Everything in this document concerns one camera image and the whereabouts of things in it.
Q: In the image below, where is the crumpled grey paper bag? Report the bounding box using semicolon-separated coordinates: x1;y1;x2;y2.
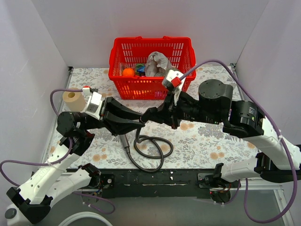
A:
145;51;172;77

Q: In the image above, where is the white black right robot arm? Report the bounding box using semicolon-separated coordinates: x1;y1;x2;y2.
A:
141;79;301;187

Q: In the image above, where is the grey handheld shower head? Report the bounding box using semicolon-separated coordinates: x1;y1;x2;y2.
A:
119;134;130;153

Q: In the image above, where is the blue packaged item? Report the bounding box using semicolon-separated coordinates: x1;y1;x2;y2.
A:
136;65;145;74

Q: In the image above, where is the white curved tube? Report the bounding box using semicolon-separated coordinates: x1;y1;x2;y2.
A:
58;211;113;226

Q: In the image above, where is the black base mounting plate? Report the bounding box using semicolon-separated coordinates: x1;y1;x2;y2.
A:
98;168;242;200

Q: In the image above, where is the white power adapter box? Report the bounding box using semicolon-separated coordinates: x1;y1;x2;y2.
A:
5;204;23;226

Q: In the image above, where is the orange fruit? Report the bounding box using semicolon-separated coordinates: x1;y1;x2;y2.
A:
122;68;135;77

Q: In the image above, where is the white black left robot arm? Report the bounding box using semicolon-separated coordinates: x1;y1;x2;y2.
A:
5;94;144;226

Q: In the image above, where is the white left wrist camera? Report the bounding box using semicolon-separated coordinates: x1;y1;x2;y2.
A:
82;86;103;120

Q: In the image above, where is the red plastic shopping basket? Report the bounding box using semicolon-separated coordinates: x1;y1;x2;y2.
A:
109;36;196;100

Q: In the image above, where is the beige tape roll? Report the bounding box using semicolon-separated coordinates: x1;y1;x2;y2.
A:
63;88;86;112

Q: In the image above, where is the dark metal shower hose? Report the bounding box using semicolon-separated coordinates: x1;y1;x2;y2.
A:
126;127;174;174

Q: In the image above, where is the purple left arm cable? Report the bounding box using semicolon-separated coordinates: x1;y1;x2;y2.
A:
0;88;116;215

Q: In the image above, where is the aluminium frame rail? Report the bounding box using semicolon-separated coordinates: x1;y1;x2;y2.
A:
41;178;286;226

